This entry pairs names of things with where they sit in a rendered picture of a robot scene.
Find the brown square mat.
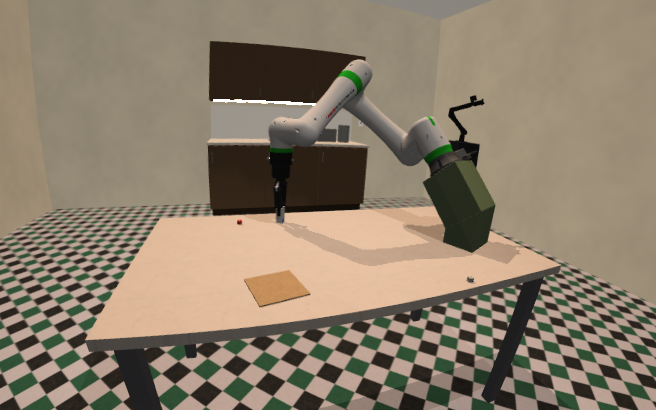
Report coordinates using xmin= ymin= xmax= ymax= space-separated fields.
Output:
xmin=244 ymin=270 xmax=311 ymax=307

